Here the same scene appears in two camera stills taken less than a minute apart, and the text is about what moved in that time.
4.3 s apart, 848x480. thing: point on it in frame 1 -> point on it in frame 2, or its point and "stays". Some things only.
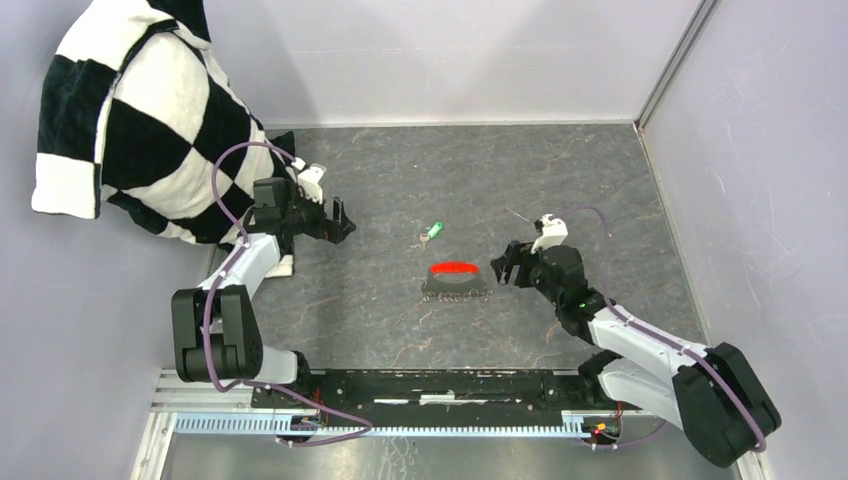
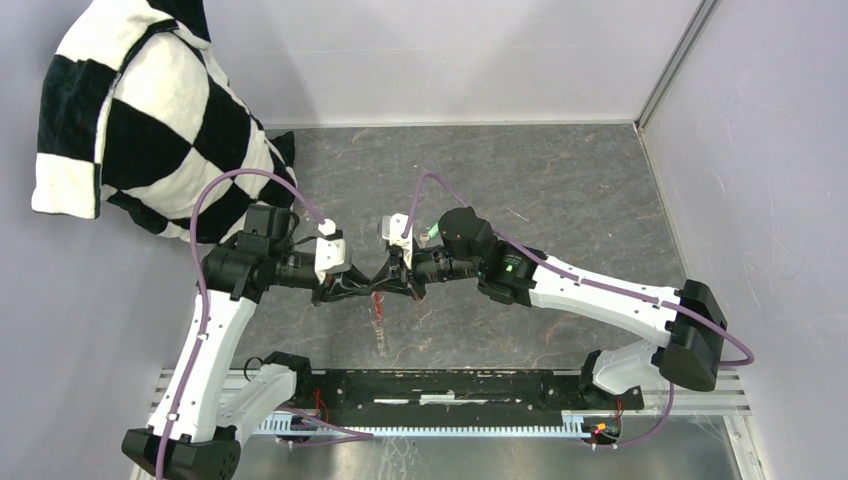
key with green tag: [432, 233] stays
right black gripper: [520, 254] -> [392, 281]
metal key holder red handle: [454, 281] -> [377, 318]
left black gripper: [339, 229] -> [340, 286]
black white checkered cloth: [136, 109] stays
